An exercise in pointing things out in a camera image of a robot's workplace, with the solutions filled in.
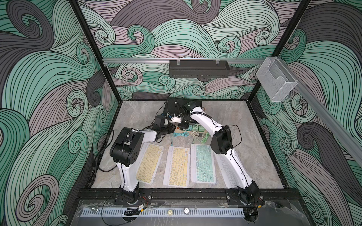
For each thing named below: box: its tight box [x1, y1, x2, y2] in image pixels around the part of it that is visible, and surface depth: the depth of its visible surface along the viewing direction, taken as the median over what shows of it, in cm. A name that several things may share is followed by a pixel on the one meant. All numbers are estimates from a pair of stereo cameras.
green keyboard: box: [190, 143, 217, 185], surface depth 85 cm
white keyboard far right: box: [213, 152, 238, 189], surface depth 81 cm
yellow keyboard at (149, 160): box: [135, 142, 165, 185], surface depth 87 cm
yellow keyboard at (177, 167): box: [163, 145, 191, 188], surface depth 85 cm
